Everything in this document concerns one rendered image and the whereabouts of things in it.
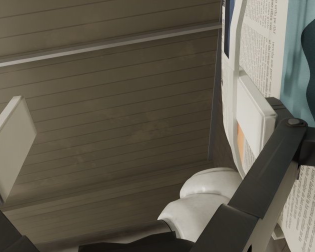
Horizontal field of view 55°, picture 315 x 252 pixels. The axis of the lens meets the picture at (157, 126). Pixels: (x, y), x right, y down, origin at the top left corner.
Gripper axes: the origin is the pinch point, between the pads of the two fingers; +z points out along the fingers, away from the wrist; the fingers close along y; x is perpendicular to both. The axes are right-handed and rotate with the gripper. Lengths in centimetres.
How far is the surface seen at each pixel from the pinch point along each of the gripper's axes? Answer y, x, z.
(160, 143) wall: 19, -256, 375
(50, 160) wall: -147, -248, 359
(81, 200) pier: -126, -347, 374
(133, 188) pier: -37, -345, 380
